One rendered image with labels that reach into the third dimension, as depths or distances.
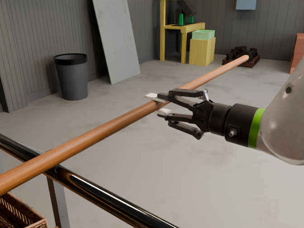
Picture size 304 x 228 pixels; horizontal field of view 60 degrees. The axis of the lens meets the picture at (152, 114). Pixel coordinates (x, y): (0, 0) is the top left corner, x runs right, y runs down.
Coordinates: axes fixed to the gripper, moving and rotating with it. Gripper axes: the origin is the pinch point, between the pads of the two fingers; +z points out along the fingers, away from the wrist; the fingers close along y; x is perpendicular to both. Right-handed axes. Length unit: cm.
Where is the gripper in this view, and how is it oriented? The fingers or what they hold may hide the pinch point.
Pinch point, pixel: (157, 103)
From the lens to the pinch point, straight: 72.7
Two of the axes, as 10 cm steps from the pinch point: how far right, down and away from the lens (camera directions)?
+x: 5.8, -3.2, 7.5
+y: 0.0, 9.2, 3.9
